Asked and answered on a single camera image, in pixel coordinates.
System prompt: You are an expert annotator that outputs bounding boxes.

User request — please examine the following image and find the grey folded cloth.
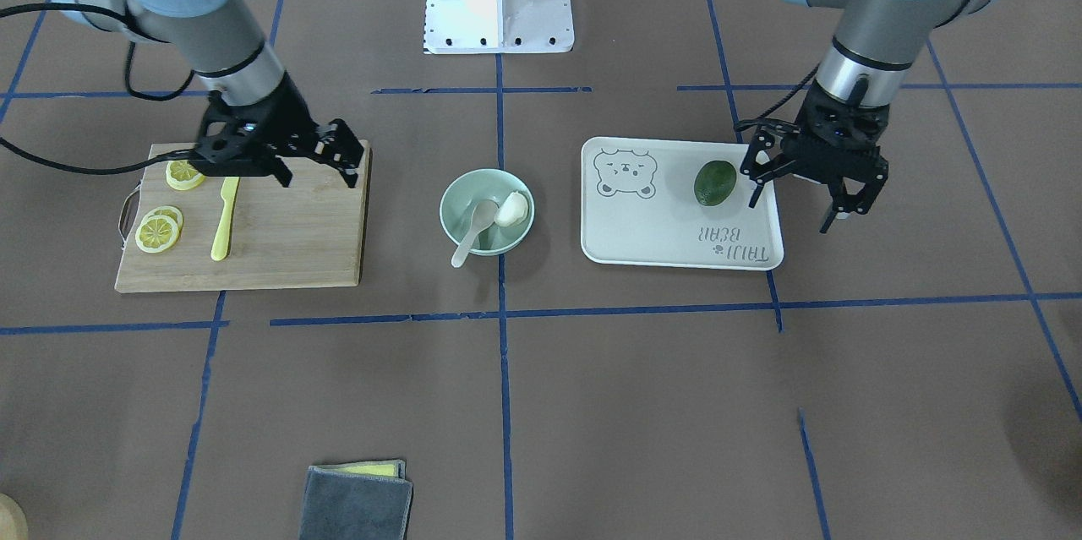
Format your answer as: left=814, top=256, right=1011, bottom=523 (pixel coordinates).
left=298, top=459, right=413, bottom=539

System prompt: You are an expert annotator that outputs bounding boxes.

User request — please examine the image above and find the white ceramic spoon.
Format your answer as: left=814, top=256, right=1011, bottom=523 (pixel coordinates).
left=450, top=199, right=499, bottom=268

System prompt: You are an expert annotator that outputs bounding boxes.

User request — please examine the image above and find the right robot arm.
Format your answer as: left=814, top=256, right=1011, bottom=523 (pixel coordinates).
left=51, top=0, right=364, bottom=188

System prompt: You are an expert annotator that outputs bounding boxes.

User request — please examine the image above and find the yellow plastic knife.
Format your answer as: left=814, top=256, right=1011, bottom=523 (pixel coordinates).
left=211, top=177, right=241, bottom=262

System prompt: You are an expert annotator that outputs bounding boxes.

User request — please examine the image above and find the green avocado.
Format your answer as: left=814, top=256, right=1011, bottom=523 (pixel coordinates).
left=692, top=160, right=737, bottom=206

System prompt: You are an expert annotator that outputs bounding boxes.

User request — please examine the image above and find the bamboo cutting board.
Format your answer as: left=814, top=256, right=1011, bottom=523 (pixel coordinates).
left=115, top=152, right=372, bottom=293

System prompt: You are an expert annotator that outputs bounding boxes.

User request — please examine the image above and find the white steamed bun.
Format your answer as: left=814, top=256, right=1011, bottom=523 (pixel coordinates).
left=494, top=190, right=530, bottom=228

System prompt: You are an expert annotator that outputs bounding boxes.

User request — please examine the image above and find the lemon slice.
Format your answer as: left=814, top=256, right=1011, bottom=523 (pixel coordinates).
left=146, top=205, right=184, bottom=229
left=164, top=160, right=206, bottom=190
left=134, top=214, right=182, bottom=254

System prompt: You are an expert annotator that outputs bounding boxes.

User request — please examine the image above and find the green ceramic bowl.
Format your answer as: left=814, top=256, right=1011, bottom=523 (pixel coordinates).
left=440, top=169, right=536, bottom=258

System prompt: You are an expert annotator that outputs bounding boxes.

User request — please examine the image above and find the middle lemon slice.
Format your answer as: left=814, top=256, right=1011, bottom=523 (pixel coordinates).
left=146, top=205, right=184, bottom=229

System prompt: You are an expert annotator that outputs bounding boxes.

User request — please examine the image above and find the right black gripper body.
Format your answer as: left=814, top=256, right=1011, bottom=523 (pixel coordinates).
left=187, top=74, right=318, bottom=177

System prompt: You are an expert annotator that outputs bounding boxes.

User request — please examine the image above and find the lower lemon slice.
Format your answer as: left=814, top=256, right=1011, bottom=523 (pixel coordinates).
left=134, top=214, right=182, bottom=254

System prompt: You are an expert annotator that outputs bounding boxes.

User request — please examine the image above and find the white bear tray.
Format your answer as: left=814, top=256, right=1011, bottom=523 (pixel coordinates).
left=580, top=137, right=784, bottom=271

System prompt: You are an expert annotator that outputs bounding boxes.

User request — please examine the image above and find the upper lemon slice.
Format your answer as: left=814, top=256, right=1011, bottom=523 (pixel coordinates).
left=164, top=160, right=206, bottom=190

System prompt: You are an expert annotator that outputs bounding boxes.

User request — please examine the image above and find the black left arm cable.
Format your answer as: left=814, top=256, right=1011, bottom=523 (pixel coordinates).
left=733, top=67, right=822, bottom=144

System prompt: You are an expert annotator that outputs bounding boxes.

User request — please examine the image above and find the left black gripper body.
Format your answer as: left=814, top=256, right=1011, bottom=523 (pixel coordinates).
left=782, top=82, right=890, bottom=184

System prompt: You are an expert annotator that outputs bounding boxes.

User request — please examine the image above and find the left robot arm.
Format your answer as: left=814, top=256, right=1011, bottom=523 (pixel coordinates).
left=734, top=0, right=997, bottom=232

